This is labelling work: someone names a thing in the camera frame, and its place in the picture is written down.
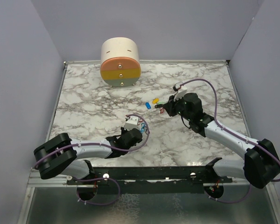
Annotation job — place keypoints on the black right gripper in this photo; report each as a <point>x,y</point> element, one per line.
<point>170,106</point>

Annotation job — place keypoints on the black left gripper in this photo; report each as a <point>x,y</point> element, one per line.
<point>123,131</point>

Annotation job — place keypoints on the blue key tag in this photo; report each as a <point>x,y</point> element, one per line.
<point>147,105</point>

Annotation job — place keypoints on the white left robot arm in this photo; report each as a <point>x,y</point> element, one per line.
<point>63,155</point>

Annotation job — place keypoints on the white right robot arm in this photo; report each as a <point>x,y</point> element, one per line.
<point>260,163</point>

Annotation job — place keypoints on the green key tag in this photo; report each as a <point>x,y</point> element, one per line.
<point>162,102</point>

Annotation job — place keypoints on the small red key tag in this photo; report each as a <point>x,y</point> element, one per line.
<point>161,110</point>

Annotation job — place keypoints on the light blue S carabiner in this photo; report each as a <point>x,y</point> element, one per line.
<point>143,126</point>

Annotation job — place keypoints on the yellow key tag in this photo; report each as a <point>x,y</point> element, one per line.
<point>155,101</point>

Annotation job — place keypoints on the round three-drawer mini cabinet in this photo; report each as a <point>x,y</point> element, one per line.
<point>120,64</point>

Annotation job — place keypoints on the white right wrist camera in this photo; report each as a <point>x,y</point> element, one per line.
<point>180,90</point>

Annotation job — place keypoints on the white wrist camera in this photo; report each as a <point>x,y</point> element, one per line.
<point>131,123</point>
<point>180,90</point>

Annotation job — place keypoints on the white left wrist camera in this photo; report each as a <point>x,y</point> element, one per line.
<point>131,123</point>

